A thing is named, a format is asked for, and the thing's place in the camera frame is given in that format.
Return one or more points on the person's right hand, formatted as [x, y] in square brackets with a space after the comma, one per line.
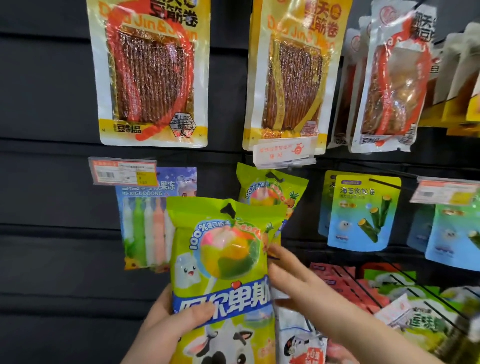
[318, 300]

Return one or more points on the person's left hand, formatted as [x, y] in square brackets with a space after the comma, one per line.
[157, 330]

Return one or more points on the person's left thumb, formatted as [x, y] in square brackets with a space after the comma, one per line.
[197, 313]

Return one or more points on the person's right thumb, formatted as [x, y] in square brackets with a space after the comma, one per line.
[289, 304]

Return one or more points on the green lollipop packet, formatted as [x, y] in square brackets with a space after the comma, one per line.
[225, 247]
[270, 189]

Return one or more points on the person's right forearm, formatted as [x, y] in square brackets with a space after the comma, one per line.
[382, 341]

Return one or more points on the white cartoon snack packet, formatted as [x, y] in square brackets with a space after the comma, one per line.
[300, 345]

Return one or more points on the row of red packets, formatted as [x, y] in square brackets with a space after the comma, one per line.
[348, 285]

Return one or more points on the blue jelly stick packet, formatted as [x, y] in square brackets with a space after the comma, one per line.
[144, 225]

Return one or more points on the blue green seaweed roll packet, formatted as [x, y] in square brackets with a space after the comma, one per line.
[325, 202]
[420, 228]
[453, 236]
[363, 213]

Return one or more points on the white red price tag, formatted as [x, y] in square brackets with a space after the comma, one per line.
[399, 309]
[283, 152]

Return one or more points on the row of green white packets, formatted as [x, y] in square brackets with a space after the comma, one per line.
[427, 311]

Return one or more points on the orange yellow price tag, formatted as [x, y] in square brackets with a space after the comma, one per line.
[444, 191]
[123, 171]

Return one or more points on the white red tofu snack packet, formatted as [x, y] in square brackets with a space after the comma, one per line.
[393, 86]
[343, 93]
[360, 56]

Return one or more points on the yellow spicy strip packet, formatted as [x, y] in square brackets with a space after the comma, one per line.
[296, 75]
[150, 71]

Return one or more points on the white yellow snack packet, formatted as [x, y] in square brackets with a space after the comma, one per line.
[442, 86]
[470, 82]

